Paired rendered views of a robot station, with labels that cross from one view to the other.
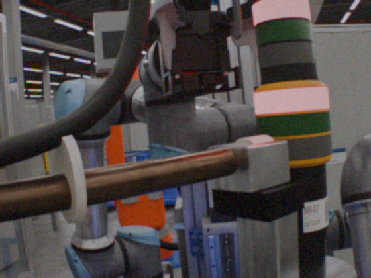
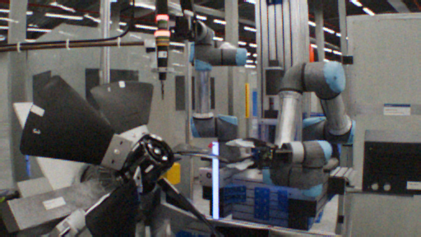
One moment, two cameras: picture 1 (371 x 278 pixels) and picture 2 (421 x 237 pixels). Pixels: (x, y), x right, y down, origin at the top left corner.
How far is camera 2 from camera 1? 0.92 m
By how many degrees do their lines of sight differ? 32
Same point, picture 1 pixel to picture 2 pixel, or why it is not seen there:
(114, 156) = not seen: hidden behind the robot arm
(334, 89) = (404, 60)
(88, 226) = (199, 107)
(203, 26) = (182, 20)
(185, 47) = (178, 25)
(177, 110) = (200, 47)
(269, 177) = (148, 45)
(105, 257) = (205, 123)
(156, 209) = not seen: hidden behind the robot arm
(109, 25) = not seen: hidden behind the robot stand
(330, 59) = (403, 38)
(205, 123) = (211, 53)
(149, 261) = (228, 131)
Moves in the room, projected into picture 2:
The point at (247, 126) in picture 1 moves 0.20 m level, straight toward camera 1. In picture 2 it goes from (230, 55) to (197, 50)
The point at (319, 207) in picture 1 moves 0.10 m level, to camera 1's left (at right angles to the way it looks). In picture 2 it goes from (161, 53) to (136, 56)
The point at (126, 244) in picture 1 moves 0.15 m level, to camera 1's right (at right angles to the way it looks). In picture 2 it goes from (218, 120) to (242, 121)
